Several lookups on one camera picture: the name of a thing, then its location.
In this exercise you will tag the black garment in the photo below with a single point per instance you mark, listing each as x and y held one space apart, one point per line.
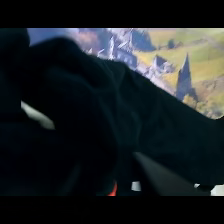
83 110

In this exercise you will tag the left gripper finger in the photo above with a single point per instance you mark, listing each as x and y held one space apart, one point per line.
163 180

